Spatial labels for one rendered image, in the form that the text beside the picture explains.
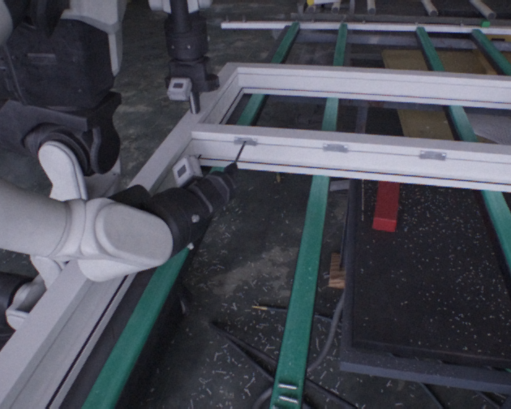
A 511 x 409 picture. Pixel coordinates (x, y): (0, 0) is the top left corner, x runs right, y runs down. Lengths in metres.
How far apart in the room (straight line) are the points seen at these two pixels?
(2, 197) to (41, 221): 0.04
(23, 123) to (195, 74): 0.37
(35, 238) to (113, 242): 0.08
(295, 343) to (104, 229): 0.28
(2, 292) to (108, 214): 1.13
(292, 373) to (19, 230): 0.35
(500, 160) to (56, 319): 0.80
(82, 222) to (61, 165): 0.45
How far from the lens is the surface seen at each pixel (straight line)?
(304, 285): 0.64
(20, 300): 1.53
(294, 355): 0.56
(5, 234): 0.46
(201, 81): 0.94
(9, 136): 1.00
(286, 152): 0.88
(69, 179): 0.92
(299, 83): 1.26
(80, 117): 0.85
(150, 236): 0.51
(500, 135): 1.70
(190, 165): 0.67
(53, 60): 0.78
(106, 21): 0.74
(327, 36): 2.05
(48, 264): 1.16
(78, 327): 0.61
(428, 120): 1.72
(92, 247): 0.47
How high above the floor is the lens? 1.34
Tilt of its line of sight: 37 degrees down
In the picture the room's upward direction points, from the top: 2 degrees counter-clockwise
